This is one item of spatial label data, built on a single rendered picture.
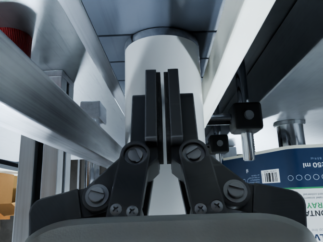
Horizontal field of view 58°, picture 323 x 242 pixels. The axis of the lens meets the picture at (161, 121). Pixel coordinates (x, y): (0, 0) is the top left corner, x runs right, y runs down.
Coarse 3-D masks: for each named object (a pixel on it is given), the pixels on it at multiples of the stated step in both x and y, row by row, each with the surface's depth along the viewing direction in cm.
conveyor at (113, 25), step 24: (96, 0) 15; (120, 0) 15; (144, 0) 15; (168, 0) 16; (192, 0) 16; (216, 0) 16; (96, 24) 17; (120, 24) 18; (144, 24) 18; (168, 24) 18; (192, 24) 18; (216, 24) 18; (120, 48) 20; (120, 72) 24
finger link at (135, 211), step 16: (128, 144) 12; (144, 144) 12; (128, 160) 12; (144, 160) 12; (128, 176) 11; (144, 176) 11; (112, 192) 11; (128, 192) 11; (144, 192) 11; (112, 208) 10; (128, 208) 10; (144, 208) 13
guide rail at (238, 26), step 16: (240, 0) 11; (256, 0) 10; (272, 0) 10; (224, 16) 13; (240, 16) 11; (256, 16) 11; (224, 32) 14; (240, 32) 12; (256, 32) 12; (224, 48) 14; (240, 48) 14; (208, 64) 19; (224, 64) 15; (208, 80) 19; (224, 80) 17; (208, 96) 20; (208, 112) 24
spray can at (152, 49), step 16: (144, 32) 18; (160, 32) 18; (176, 32) 18; (128, 48) 19; (144, 48) 18; (160, 48) 18; (176, 48) 18; (192, 48) 18; (128, 64) 19; (144, 64) 18; (160, 64) 17; (176, 64) 17; (192, 64) 18; (128, 80) 18; (144, 80) 17; (192, 80) 18; (128, 96) 18; (128, 112) 18; (128, 128) 18; (160, 176) 16; (160, 192) 16; (176, 192) 16; (160, 208) 15; (176, 208) 15
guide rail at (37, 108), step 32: (0, 32) 5; (0, 64) 5; (32, 64) 7; (0, 96) 5; (32, 96) 7; (64, 96) 9; (32, 128) 8; (64, 128) 9; (96, 128) 13; (96, 160) 15
